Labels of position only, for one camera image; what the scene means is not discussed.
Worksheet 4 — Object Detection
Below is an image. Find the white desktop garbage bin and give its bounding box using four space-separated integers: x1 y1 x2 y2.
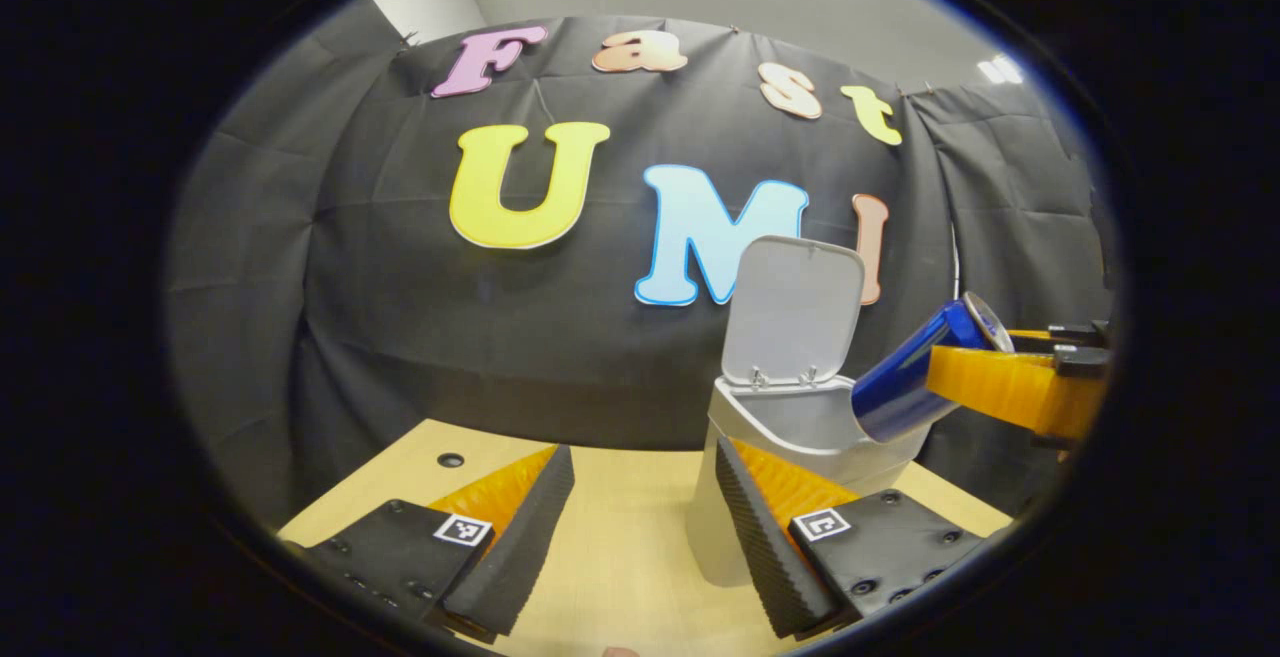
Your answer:
685 375 926 588

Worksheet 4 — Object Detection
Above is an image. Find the blue pop can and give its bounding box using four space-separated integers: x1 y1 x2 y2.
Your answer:
850 292 1016 444

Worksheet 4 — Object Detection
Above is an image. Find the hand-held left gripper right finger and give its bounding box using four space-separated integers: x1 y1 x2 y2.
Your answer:
714 435 1001 641

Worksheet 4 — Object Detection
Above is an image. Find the wooden desktop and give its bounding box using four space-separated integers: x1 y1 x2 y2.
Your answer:
277 417 1011 657

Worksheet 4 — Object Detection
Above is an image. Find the white garbage bin lid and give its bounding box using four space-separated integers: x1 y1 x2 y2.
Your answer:
720 235 867 390

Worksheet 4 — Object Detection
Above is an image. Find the ceiling light panel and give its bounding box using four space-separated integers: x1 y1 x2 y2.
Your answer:
975 52 1026 86

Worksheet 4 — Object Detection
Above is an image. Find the black backdrop cloth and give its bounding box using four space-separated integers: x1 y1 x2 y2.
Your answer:
165 0 1121 528

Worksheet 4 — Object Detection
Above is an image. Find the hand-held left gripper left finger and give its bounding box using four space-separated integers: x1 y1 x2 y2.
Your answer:
283 443 577 644

